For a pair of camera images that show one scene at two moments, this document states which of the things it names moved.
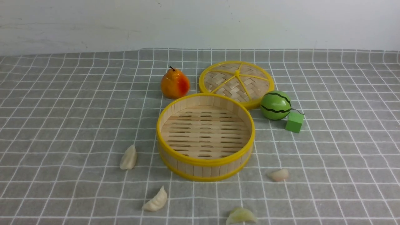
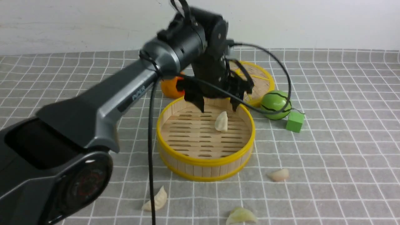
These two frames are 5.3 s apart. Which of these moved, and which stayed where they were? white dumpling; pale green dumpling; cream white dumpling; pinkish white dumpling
Moved: white dumpling
Stayed: cream white dumpling; pinkish white dumpling; pale green dumpling
